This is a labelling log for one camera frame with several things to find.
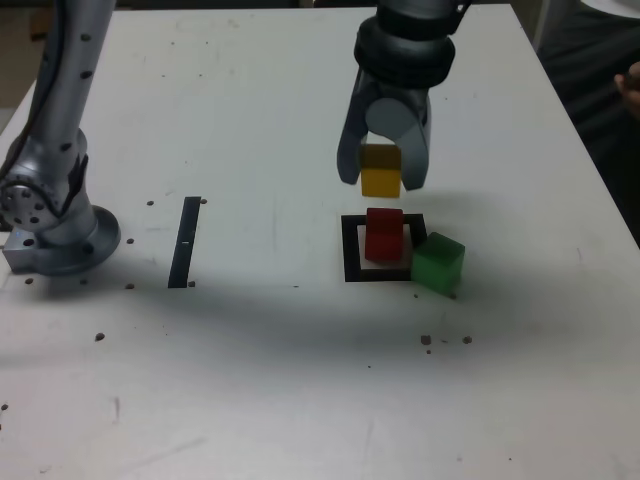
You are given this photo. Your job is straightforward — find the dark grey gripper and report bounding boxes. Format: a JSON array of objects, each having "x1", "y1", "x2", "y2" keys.
[{"x1": 337, "y1": 68, "x2": 433, "y2": 192}]

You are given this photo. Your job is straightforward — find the yellow cube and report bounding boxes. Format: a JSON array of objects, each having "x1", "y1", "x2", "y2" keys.
[{"x1": 358, "y1": 144, "x2": 403, "y2": 198}]

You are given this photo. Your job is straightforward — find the red cube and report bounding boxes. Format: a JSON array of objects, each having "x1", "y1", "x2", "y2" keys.
[{"x1": 364, "y1": 208, "x2": 405, "y2": 264}]

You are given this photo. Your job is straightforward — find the green cube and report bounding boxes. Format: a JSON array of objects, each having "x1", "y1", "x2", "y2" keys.
[{"x1": 411, "y1": 231, "x2": 466, "y2": 297}]

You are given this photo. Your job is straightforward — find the black tape square outline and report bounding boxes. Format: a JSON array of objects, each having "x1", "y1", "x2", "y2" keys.
[{"x1": 341, "y1": 213, "x2": 428, "y2": 284}]

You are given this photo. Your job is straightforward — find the person's hand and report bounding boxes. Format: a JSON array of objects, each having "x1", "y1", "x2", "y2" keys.
[{"x1": 614, "y1": 62, "x2": 640, "y2": 110}]

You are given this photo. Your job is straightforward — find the black tape strip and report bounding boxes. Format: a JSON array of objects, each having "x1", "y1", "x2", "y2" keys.
[{"x1": 168, "y1": 196, "x2": 202, "y2": 290}]

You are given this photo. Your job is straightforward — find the white round object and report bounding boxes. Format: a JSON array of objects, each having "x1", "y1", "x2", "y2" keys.
[{"x1": 579, "y1": 0, "x2": 640, "y2": 17}]

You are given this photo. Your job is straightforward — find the brown cardboard box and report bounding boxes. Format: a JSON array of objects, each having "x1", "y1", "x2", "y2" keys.
[{"x1": 29, "y1": 12, "x2": 52, "y2": 39}]

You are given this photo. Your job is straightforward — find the white post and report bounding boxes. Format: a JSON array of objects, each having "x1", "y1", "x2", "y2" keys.
[{"x1": 532, "y1": 0, "x2": 551, "y2": 49}]

